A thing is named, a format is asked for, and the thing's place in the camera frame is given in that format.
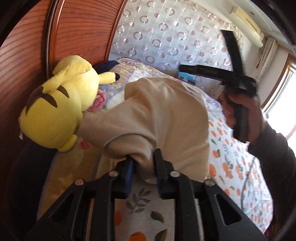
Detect dark blue bed sheet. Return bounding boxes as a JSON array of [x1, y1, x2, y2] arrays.
[[94, 60, 119, 74]]

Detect wooden slatted headboard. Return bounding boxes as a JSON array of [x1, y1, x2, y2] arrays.
[[1, 1, 126, 203]]

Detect person's right hand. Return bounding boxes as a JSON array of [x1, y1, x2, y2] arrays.
[[218, 90, 269, 143]]

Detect floral quilt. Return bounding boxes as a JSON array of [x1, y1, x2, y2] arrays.
[[38, 58, 220, 223]]

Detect white wall air conditioner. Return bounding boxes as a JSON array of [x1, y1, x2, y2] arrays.
[[230, 6, 264, 48]]

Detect blue object on bed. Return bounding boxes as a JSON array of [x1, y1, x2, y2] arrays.
[[178, 72, 196, 85]]

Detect beige side window curtain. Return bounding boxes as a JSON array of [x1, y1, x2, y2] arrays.
[[254, 37, 278, 84]]

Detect yellow Pikachu plush toy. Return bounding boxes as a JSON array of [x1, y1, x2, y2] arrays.
[[18, 55, 120, 152]]

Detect circle pattern sheer curtain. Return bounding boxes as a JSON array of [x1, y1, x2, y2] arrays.
[[109, 1, 243, 72]]

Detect wooden framed window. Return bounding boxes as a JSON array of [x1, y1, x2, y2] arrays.
[[262, 54, 295, 140]]

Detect orange fruit print blanket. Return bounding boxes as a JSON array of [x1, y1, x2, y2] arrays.
[[114, 95, 273, 240]]

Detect beige t-shirt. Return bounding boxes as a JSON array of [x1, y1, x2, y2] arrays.
[[79, 78, 210, 184]]

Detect right forearm dark sleeve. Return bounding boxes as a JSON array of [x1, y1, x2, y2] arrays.
[[248, 125, 295, 225]]

